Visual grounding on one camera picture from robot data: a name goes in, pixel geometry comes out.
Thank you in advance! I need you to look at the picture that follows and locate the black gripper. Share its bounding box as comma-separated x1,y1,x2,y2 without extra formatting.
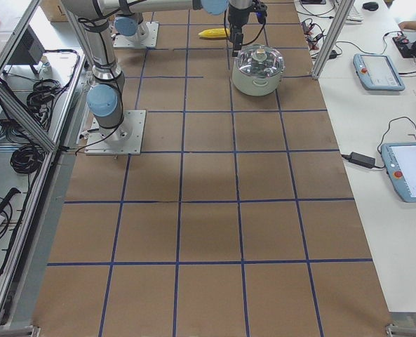
227,5,252,57

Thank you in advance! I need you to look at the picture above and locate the yellow plastic corn cob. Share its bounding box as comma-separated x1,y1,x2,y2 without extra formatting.
198,28,229,39

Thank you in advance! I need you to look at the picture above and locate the glass pot lid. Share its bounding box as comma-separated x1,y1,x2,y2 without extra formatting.
234,44,286,78

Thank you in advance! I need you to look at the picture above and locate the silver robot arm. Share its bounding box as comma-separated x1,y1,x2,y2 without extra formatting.
62,1,259,140
104,1,229,37

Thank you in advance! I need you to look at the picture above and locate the pale green cooking pot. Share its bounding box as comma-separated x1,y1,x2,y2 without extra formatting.
232,44,286,96

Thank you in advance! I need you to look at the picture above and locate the person's hand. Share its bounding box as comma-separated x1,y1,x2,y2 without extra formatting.
398,20,416,31

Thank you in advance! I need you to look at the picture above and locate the black computer mouse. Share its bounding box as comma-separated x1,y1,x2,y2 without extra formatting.
362,1,379,11

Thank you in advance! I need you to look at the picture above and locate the far blue teach pendant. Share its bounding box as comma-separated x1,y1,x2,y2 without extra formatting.
353,54,405,92

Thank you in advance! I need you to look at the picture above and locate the blue teach pendant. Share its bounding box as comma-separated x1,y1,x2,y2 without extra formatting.
381,143,416,203
353,54,405,92

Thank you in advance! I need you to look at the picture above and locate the black power adapter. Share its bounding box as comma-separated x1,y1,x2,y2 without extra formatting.
349,152,375,169

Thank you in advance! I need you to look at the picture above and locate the cardboard box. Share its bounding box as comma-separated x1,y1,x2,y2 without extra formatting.
39,0,68,22

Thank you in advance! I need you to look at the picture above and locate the near blue teach pendant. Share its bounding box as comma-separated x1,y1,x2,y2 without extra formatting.
381,143,416,203

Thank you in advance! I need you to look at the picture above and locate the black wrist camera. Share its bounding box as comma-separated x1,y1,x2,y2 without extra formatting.
253,0,267,20

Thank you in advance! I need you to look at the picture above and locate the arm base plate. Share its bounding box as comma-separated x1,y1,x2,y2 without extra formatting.
83,110,147,155
113,21,159,49

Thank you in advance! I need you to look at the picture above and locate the aluminium frame post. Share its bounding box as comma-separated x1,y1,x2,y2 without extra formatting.
311,0,354,80

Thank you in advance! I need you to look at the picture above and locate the black coiled cable bundle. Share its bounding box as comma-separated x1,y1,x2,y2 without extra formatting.
10,143,43,176

